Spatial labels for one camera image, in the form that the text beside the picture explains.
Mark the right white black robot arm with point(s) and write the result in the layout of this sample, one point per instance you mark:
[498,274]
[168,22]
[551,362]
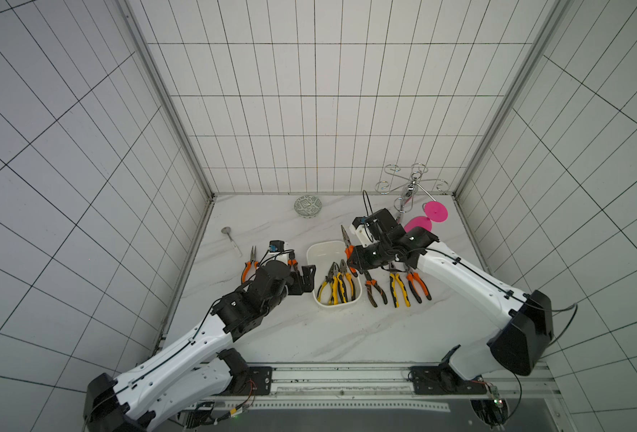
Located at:
[522,322]

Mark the yellow black combination pliers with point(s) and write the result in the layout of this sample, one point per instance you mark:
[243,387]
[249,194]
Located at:
[397,290]

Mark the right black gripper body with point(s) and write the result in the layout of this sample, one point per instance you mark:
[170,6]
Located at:
[362,256]

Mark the small metal spoon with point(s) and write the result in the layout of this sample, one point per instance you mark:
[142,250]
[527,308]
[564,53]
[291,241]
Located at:
[227,232]

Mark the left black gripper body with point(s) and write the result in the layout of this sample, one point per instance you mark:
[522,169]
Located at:
[275,299]

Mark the pink wine glass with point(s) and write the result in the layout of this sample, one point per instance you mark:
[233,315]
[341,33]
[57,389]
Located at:
[434,212]

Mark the small yellow long-nose pliers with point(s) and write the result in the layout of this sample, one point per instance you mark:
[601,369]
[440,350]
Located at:
[329,285]

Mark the orange needle-nose pliers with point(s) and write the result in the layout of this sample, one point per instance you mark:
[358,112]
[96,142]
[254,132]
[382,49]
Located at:
[250,266]

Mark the chrome glass holder stand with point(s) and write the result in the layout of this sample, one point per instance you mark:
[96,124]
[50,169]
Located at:
[405,201]

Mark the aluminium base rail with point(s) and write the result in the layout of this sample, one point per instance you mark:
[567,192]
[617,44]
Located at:
[345,386]

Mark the white plastic storage box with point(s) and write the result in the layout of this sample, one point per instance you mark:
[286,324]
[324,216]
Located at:
[323,255]

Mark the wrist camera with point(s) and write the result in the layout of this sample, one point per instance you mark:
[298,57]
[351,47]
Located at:
[276,247]
[360,229]

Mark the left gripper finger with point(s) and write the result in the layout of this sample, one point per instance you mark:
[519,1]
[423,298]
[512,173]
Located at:
[308,271]
[307,287]

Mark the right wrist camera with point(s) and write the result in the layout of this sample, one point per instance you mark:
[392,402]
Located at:
[360,229]

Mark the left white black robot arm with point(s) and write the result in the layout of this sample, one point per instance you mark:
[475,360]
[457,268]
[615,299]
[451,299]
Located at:
[189,356]

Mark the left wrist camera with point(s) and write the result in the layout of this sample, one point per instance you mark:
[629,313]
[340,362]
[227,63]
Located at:
[276,247]

